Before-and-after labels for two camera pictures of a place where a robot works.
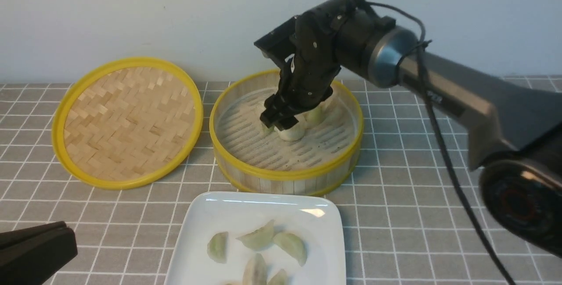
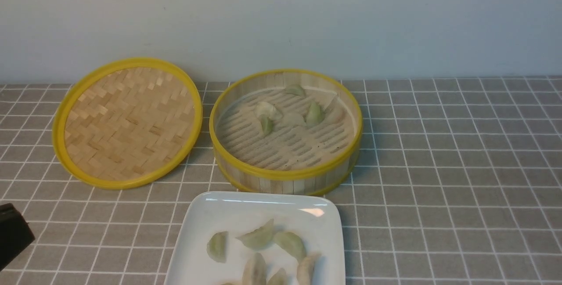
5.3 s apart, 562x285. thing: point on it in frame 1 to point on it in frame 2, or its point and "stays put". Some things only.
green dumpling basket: (255, 273) stays put
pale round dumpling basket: (295, 132) to (305, 269)
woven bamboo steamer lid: (123, 123) stays put
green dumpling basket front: (280, 278) stays put
